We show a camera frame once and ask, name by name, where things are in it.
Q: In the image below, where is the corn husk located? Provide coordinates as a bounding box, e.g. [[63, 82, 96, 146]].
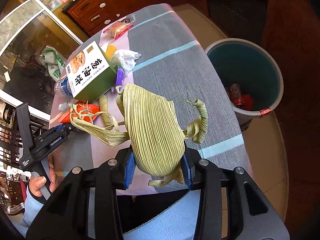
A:
[[71, 83, 208, 187]]

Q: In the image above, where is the orange foil wrapper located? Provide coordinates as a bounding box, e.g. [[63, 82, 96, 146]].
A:
[[57, 101, 100, 124]]

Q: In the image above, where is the clear plastic water bottle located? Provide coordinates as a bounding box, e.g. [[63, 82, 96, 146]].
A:
[[54, 76, 73, 98]]

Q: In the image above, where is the green pastry box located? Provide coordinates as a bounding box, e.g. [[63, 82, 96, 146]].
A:
[[66, 41, 117, 103]]

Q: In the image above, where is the white tissue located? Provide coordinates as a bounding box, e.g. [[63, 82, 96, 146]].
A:
[[111, 49, 141, 77]]

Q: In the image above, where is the yellow green sponge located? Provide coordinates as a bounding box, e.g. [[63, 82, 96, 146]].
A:
[[105, 44, 118, 60]]

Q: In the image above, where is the clear plastic bag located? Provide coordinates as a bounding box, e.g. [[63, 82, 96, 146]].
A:
[[58, 99, 77, 113]]

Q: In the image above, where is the red cola can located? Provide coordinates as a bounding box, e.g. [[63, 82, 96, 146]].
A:
[[226, 83, 245, 108]]

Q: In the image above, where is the blue sleeve forearm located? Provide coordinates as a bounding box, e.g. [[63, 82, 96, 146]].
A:
[[15, 188, 46, 237]]

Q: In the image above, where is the teal trash bin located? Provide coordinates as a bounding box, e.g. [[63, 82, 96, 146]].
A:
[[205, 38, 284, 125]]

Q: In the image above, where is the person's left hand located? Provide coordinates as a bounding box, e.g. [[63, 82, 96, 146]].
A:
[[28, 154, 59, 200]]

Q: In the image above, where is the purple wrapper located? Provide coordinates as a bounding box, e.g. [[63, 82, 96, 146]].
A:
[[115, 66, 125, 87]]

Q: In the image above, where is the green white sack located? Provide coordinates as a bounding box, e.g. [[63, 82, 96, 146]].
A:
[[39, 45, 66, 82]]

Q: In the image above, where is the glass sliding door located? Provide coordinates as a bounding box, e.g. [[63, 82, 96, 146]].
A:
[[1, 0, 82, 121]]

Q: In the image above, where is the packaged bread red wrapper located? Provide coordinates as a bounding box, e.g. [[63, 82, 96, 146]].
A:
[[103, 21, 133, 40]]

